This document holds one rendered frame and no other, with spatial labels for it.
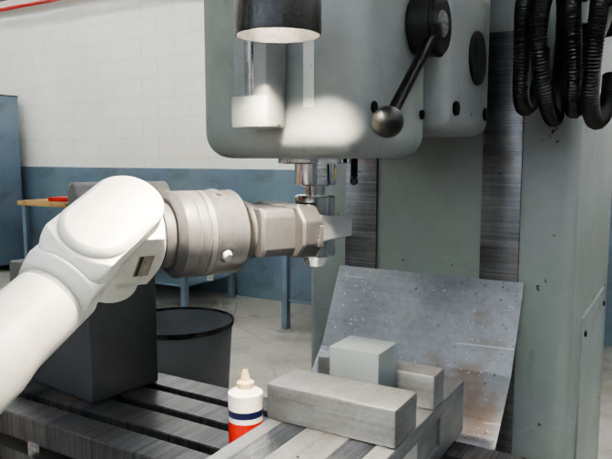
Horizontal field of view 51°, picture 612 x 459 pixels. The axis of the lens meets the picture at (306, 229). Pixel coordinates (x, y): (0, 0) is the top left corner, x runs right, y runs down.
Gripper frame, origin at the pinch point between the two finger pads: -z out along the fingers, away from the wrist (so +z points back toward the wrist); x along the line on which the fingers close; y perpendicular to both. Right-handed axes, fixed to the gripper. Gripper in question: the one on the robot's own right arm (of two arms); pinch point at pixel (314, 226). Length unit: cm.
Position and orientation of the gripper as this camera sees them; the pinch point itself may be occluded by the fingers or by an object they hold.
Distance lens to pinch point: 74.2
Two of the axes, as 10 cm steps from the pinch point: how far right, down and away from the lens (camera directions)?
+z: -8.3, 0.5, -5.6
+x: -5.6, -0.9, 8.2
